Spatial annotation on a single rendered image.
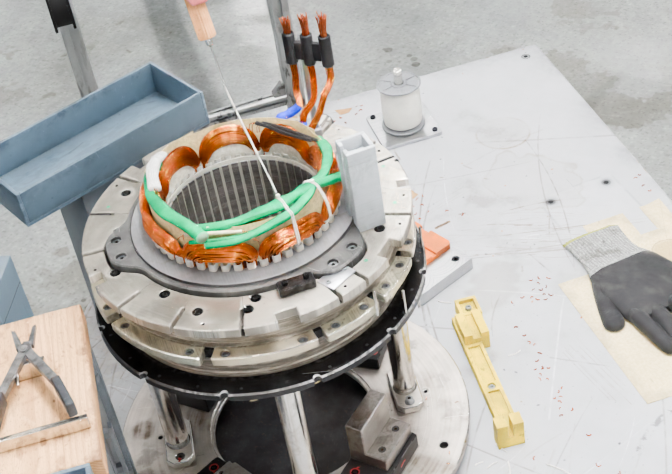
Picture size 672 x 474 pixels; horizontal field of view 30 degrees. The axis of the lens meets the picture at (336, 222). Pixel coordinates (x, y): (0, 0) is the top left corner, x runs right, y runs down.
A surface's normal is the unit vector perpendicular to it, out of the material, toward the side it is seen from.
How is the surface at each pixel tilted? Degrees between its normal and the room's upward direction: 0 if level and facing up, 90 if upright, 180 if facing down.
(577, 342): 0
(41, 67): 0
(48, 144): 90
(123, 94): 90
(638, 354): 0
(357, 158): 90
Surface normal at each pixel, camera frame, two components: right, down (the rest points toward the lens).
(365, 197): 0.38, 0.54
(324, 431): -0.14, -0.77
